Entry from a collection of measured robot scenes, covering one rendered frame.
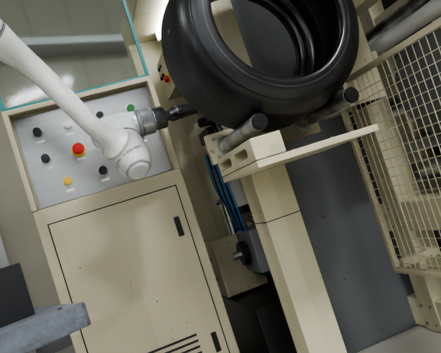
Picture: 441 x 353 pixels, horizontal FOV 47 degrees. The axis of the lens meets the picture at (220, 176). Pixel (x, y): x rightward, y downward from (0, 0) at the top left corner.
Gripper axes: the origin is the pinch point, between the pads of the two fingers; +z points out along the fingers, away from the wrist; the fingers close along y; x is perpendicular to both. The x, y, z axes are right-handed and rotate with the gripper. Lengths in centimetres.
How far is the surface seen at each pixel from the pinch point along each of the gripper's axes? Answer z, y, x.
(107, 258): -48, 21, 40
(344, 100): 24, -42, 17
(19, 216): -99, 265, -4
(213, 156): -7.0, -8.8, 18.3
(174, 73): -15.3, -26.2, -6.1
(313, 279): 13, -6, 67
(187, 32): -12.7, -42.0, -11.4
